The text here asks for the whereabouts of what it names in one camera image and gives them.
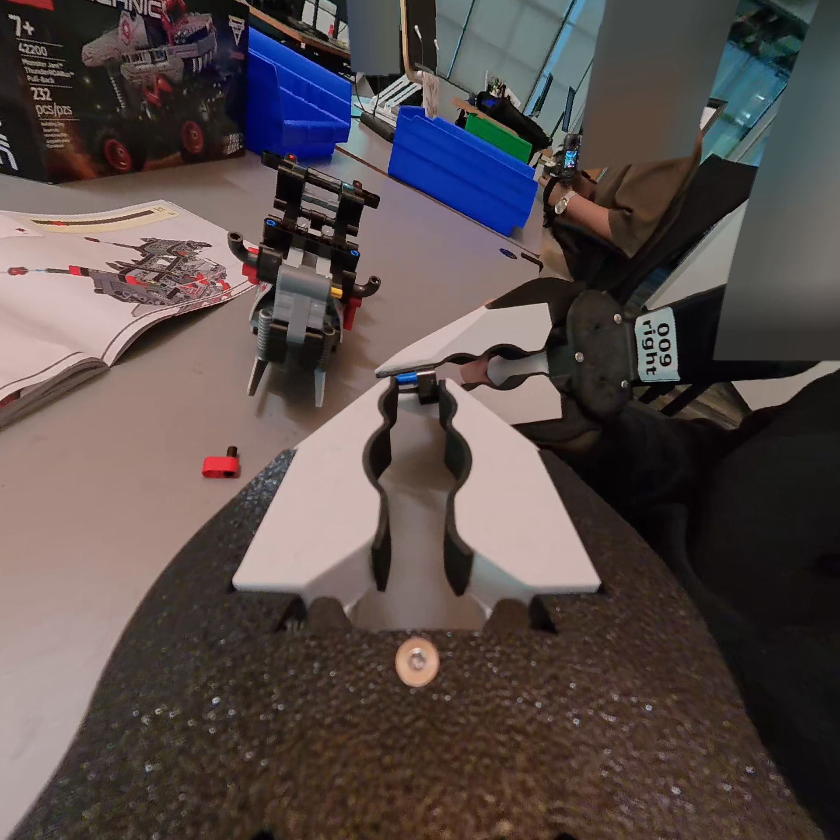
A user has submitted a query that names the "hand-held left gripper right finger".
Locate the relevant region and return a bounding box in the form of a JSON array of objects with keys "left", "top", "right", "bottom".
[{"left": 443, "top": 379, "right": 602, "bottom": 619}]

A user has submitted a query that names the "black grey toy truck chassis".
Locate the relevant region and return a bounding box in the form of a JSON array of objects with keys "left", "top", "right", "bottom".
[{"left": 226, "top": 151, "right": 383, "bottom": 409}]

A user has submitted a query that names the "green storage bin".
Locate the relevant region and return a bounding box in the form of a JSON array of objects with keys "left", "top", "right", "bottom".
[{"left": 465, "top": 113, "right": 534, "bottom": 165}]

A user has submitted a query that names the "open instruction booklet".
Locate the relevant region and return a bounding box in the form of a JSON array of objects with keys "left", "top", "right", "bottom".
[{"left": 0, "top": 200, "right": 257, "bottom": 431}]

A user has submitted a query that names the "white board stand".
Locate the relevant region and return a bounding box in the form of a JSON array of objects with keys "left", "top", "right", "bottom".
[{"left": 377, "top": 23, "right": 431, "bottom": 112}]

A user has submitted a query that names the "black toy set box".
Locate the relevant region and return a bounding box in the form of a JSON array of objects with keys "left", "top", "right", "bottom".
[{"left": 0, "top": 0, "right": 250, "bottom": 185}]

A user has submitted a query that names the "large blue storage bin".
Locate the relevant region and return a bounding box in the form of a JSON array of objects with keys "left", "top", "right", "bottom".
[{"left": 387, "top": 105, "right": 540, "bottom": 237}]

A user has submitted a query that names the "person's right forearm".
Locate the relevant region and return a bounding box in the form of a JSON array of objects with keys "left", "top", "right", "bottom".
[{"left": 518, "top": 377, "right": 840, "bottom": 631}]

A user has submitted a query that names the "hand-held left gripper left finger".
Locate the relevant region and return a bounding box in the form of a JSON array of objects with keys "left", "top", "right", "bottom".
[{"left": 233, "top": 379, "right": 400, "bottom": 608}]

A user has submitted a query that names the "grey desk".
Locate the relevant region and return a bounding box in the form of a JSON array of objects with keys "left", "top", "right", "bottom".
[{"left": 0, "top": 141, "right": 565, "bottom": 815}]

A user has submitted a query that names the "black connector with blue pin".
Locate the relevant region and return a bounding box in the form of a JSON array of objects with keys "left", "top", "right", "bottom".
[{"left": 397, "top": 369, "right": 439, "bottom": 404}]

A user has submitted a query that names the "small blue storage bin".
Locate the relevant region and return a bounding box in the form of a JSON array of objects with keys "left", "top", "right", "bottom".
[{"left": 247, "top": 28, "right": 353, "bottom": 160}]

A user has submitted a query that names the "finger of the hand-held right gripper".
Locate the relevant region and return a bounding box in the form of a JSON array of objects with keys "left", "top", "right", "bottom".
[
  {"left": 374, "top": 302, "right": 557, "bottom": 378},
  {"left": 461, "top": 353, "right": 565, "bottom": 425}
]

